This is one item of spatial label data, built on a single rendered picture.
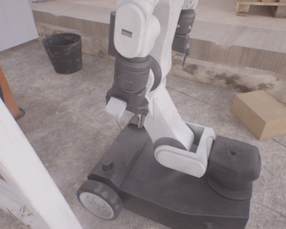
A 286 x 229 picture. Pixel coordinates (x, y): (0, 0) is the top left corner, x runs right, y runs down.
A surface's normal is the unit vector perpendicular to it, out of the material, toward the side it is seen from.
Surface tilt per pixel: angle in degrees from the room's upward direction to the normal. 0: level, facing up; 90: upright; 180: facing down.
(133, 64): 49
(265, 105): 0
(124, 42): 90
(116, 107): 32
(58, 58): 98
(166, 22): 115
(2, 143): 81
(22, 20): 90
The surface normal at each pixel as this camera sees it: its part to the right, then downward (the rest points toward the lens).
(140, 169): -0.02, -0.79
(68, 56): 0.43, 0.65
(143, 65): 0.45, -0.07
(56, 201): 0.85, 0.16
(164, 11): -0.39, 0.84
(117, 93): -0.40, 0.56
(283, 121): 0.25, 0.58
